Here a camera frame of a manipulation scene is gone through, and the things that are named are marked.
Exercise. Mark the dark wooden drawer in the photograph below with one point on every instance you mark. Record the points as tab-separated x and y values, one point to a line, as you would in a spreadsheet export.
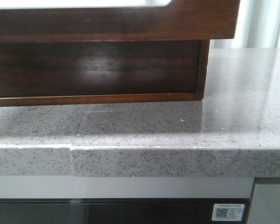
179	20
95	70

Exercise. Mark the dark wooden drawer cabinet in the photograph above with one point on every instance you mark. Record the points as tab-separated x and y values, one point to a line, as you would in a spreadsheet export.
200	70

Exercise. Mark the white QR code sticker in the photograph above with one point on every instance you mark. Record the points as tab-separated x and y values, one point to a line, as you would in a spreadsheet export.
227	212

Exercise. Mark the grey cabinet door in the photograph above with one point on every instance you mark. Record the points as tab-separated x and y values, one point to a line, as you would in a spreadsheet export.
265	203

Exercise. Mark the black glass appliance front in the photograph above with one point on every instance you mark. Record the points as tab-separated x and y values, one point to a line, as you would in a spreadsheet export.
115	211

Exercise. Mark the white plastic tray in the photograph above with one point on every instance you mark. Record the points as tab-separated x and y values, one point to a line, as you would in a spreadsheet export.
55	4

